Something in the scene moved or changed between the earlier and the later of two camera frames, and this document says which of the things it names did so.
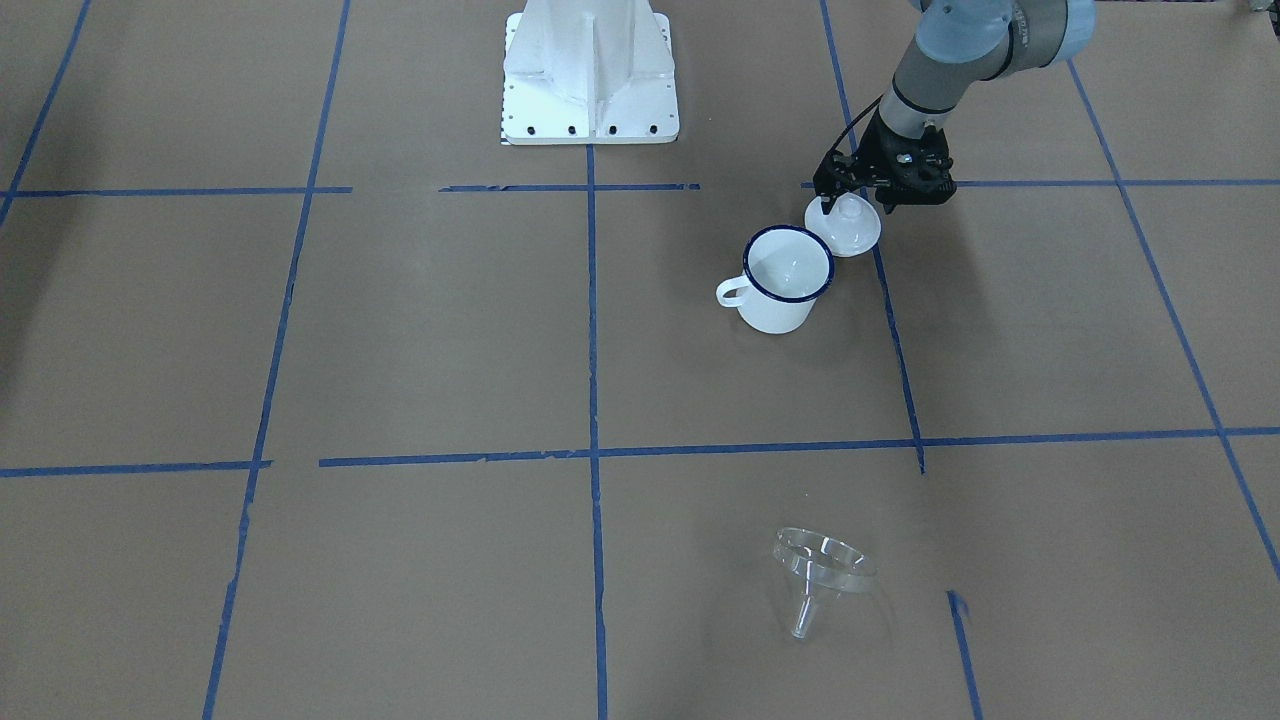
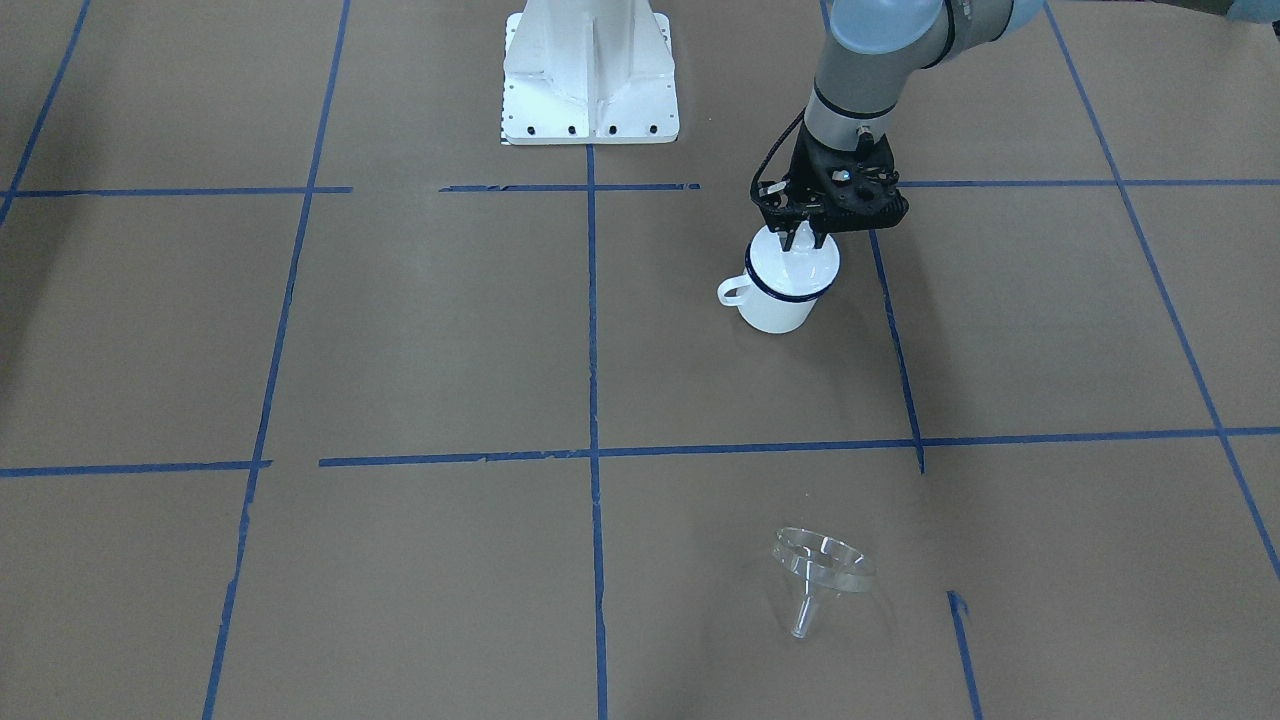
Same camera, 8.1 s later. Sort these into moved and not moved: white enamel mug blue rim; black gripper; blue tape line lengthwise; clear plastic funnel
Moved: black gripper
Not moved: clear plastic funnel; blue tape line lengthwise; white enamel mug blue rim
